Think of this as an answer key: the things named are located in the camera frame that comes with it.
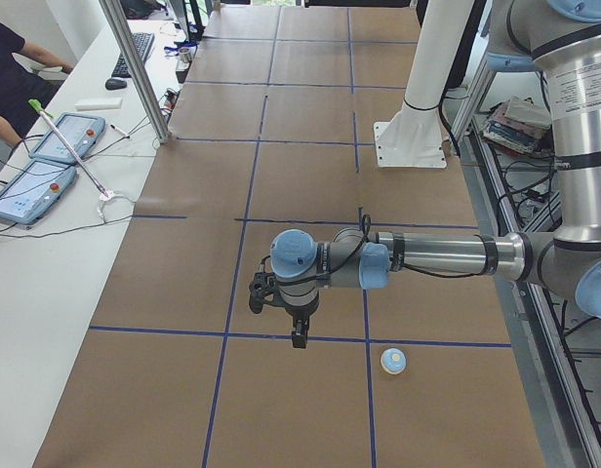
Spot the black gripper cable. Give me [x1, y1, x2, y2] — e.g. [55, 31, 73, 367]
[258, 212, 492, 287]

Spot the blue teach pendant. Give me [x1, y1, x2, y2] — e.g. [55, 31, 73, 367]
[0, 159, 77, 225]
[29, 112, 106, 164]

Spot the white foam block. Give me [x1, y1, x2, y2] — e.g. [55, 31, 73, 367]
[74, 97, 123, 111]

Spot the black keyboard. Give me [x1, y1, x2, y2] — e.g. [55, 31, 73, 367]
[110, 31, 156, 79]

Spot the small metal can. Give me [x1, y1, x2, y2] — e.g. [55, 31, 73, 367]
[177, 47, 192, 70]

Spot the stack of folded cloths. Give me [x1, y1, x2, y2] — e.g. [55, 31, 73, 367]
[482, 97, 554, 155]

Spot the black marker pen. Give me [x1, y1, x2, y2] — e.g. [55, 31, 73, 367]
[110, 124, 131, 139]

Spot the white camera stand pillar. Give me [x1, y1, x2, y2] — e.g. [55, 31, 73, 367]
[374, 0, 475, 169]

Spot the long reach grabber stick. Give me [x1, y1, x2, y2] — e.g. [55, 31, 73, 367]
[28, 99, 117, 202]

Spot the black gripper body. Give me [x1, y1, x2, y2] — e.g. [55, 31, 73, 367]
[249, 271, 312, 332]

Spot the lower blue teach pendant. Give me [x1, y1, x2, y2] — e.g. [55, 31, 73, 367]
[0, 159, 77, 225]

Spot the upper blue teach pendant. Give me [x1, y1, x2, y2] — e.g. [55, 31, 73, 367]
[29, 112, 106, 164]

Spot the seated person dark shirt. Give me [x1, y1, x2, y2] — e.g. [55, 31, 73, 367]
[0, 22, 73, 147]

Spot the black computer mouse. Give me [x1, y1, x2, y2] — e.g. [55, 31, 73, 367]
[104, 77, 127, 91]

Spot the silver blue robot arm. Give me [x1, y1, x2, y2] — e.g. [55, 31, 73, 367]
[249, 1, 601, 348]

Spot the aluminium frame post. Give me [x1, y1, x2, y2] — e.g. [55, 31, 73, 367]
[99, 0, 170, 144]

